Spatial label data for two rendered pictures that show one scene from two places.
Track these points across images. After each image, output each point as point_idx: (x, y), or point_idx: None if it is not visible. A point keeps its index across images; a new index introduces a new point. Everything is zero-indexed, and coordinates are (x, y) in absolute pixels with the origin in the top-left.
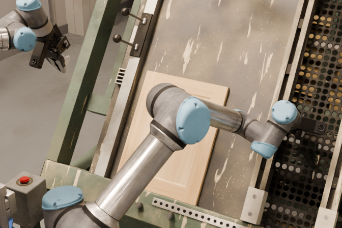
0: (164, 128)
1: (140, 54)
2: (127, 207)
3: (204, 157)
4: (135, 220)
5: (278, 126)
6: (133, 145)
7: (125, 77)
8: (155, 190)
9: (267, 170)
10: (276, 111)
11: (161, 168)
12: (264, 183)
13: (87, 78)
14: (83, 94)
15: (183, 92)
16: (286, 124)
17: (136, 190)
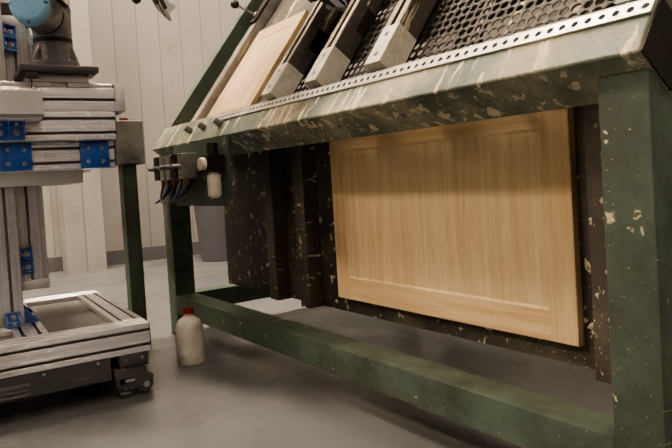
0: None
1: (256, 18)
2: None
3: (267, 71)
4: (197, 143)
5: None
6: (225, 91)
7: (241, 41)
8: None
9: (297, 44)
10: None
11: (236, 97)
12: (290, 56)
13: (220, 60)
14: (215, 74)
15: None
16: None
17: None
